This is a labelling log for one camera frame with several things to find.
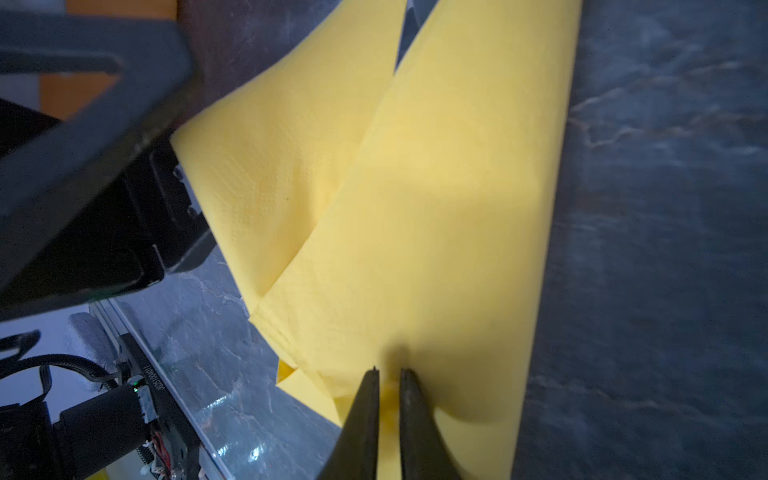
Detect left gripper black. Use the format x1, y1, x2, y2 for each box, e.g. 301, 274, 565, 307
1, 10, 216, 321

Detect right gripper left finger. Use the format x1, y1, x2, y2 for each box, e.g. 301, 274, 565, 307
317, 368, 380, 480

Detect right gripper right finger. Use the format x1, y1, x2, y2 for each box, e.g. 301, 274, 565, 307
399, 369, 461, 480

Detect yellow paper napkin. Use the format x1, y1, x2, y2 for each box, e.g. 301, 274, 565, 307
171, 1, 581, 479

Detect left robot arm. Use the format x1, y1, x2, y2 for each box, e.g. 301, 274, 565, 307
1, 10, 215, 479

